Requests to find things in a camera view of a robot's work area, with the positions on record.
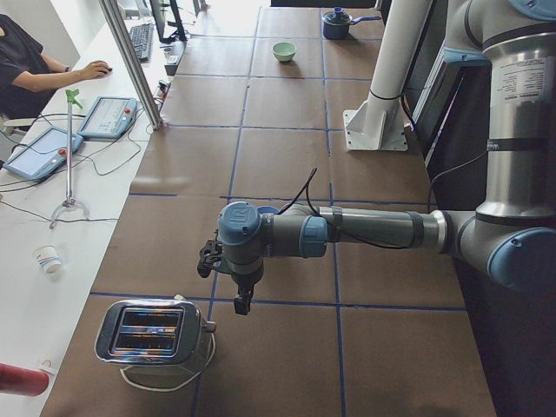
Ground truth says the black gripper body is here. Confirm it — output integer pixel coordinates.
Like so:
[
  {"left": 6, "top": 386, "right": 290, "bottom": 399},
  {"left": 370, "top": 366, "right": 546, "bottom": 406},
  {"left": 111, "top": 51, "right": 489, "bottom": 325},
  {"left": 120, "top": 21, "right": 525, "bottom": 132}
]
[{"left": 231, "top": 268, "right": 263, "bottom": 288}]

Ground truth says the blue bowl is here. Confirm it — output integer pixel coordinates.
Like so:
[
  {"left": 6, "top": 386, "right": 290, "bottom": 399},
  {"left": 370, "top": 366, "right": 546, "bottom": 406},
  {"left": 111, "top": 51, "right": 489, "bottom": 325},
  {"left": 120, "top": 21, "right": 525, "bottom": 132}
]
[{"left": 257, "top": 206, "right": 279, "bottom": 215}]

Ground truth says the green bowl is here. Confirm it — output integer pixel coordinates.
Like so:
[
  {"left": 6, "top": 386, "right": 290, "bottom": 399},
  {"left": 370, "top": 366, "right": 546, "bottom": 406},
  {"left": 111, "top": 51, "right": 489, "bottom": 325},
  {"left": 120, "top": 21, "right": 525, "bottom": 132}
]
[{"left": 272, "top": 42, "right": 297, "bottom": 63}]

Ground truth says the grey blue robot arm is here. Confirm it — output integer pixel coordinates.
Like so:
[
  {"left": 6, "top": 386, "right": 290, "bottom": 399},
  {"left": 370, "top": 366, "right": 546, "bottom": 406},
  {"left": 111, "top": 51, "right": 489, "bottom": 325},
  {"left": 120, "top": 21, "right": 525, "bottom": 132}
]
[{"left": 197, "top": 1, "right": 555, "bottom": 314}]

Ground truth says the person's hand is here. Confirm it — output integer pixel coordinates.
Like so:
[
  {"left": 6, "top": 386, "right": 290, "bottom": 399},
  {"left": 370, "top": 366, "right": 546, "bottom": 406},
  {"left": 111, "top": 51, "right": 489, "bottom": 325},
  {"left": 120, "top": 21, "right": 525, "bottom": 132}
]
[{"left": 81, "top": 60, "right": 112, "bottom": 80}]

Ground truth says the silver toaster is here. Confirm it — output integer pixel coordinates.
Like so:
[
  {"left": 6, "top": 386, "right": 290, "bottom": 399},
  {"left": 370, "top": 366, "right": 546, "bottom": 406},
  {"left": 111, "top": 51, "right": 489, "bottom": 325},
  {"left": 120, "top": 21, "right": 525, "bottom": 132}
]
[{"left": 95, "top": 299, "right": 216, "bottom": 377}]

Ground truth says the paper cup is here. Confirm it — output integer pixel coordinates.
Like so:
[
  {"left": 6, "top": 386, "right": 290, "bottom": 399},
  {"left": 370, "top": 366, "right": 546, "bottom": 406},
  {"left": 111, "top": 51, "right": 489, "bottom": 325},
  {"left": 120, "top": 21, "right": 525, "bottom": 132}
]
[{"left": 33, "top": 245, "right": 62, "bottom": 274}]

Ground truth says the far teach pendant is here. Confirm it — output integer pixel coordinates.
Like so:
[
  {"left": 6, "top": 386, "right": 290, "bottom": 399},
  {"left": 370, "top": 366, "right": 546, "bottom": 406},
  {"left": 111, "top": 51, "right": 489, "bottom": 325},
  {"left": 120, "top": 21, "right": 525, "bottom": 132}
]
[{"left": 77, "top": 96, "right": 138, "bottom": 142}]

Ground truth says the teach pendant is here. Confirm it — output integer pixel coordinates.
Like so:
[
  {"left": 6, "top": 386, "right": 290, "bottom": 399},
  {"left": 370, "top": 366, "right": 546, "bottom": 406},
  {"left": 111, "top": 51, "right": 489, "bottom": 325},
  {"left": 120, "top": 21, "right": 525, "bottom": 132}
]
[
  {"left": 77, "top": 96, "right": 138, "bottom": 142},
  {"left": 3, "top": 126, "right": 67, "bottom": 182}
]

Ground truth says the red cylinder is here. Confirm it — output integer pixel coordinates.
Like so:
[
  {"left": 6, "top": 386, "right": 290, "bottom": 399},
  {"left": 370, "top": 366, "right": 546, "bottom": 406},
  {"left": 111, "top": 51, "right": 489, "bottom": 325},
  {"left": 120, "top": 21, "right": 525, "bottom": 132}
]
[{"left": 0, "top": 363, "right": 50, "bottom": 396}]

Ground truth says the near teach pendant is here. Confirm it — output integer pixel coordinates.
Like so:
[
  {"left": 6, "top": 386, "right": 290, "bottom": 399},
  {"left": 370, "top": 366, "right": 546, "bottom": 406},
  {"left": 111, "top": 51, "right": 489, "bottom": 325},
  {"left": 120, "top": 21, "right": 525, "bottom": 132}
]
[{"left": 3, "top": 126, "right": 67, "bottom": 182}]

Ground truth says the black monitor stand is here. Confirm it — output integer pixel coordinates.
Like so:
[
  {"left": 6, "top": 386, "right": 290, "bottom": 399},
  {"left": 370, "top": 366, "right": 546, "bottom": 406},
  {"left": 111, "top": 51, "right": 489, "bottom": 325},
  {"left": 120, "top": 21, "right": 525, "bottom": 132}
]
[{"left": 149, "top": 0, "right": 187, "bottom": 44}]

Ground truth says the reacher grabber tool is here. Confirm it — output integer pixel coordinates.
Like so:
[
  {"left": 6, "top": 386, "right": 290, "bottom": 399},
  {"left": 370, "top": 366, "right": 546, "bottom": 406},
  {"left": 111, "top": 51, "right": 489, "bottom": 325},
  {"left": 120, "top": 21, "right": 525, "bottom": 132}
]
[{"left": 49, "top": 89, "right": 89, "bottom": 230}]

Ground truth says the black keyboard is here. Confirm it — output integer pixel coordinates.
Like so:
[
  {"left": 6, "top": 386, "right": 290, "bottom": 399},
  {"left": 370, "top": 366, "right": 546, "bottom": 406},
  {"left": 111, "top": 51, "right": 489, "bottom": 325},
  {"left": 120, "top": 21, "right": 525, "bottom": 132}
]
[{"left": 129, "top": 23, "right": 154, "bottom": 63}]

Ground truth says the blue saucepan with lid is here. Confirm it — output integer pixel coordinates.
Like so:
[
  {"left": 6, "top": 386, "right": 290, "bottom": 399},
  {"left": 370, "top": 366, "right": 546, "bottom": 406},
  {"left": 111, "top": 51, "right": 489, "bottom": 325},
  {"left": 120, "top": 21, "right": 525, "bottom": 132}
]
[{"left": 321, "top": 7, "right": 381, "bottom": 40}]

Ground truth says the seated person in black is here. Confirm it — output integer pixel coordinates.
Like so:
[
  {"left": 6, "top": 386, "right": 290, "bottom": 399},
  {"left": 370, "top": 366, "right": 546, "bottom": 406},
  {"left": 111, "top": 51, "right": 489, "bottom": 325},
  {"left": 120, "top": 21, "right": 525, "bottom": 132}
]
[{"left": 1, "top": 14, "right": 87, "bottom": 120}]

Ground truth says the white toaster cord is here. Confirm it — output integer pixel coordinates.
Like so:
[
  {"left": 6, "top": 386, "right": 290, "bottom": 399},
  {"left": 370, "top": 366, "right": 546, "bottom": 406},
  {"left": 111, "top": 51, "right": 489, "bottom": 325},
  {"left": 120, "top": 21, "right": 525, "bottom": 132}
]
[{"left": 119, "top": 294, "right": 217, "bottom": 393}]

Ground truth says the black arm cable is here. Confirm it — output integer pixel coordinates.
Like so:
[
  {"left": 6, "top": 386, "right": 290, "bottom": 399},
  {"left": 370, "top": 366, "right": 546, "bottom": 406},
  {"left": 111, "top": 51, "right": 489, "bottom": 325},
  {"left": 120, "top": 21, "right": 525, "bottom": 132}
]
[{"left": 277, "top": 167, "right": 418, "bottom": 249}]

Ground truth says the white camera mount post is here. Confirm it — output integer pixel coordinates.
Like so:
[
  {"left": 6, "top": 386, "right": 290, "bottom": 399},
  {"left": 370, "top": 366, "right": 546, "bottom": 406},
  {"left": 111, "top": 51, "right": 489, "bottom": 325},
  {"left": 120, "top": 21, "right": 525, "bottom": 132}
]
[{"left": 343, "top": 0, "right": 433, "bottom": 151}]

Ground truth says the aluminium frame post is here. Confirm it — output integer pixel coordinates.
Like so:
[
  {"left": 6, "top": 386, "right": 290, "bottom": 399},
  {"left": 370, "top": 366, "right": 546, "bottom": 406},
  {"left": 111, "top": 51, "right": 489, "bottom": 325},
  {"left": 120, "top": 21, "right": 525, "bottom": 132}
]
[{"left": 99, "top": 0, "right": 163, "bottom": 131}]

